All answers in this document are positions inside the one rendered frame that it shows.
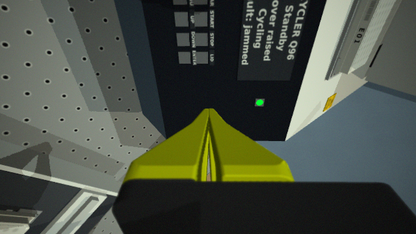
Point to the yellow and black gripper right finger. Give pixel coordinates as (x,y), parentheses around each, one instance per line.
(235,157)

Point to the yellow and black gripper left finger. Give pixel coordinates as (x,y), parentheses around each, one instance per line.
(184,155)

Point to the translucent white well plate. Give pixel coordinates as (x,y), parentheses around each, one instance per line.
(368,29)

